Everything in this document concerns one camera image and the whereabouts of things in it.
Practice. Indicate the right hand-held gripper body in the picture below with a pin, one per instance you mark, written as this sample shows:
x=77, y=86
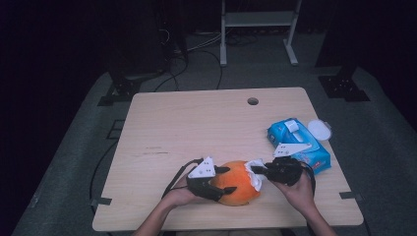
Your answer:
x=285, y=172

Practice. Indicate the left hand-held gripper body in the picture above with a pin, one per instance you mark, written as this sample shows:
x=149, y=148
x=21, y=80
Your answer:
x=203, y=188

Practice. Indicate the white wet wipe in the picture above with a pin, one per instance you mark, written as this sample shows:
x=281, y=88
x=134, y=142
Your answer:
x=255, y=177

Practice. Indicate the orange plush toy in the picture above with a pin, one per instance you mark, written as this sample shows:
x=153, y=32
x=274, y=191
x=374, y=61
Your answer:
x=237, y=185

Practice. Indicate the blue wet wipes pack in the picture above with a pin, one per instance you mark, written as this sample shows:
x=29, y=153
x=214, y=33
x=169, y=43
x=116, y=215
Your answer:
x=288, y=137

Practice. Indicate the person's left hand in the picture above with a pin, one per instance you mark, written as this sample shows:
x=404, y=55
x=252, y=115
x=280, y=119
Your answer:
x=180, y=196

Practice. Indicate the person's right hand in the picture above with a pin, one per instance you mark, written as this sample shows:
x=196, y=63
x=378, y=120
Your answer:
x=296, y=196

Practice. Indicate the white round lid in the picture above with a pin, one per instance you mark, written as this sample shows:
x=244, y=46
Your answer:
x=319, y=129

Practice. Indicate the grey tape strip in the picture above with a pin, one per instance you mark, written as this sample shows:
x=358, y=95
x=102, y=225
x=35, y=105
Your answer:
x=350, y=195
x=101, y=201

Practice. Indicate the black stand base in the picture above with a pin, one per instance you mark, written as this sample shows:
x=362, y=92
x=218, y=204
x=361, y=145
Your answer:
x=123, y=88
x=342, y=87

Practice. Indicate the white metal stand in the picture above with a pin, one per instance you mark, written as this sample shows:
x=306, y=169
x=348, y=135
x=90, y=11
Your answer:
x=259, y=18

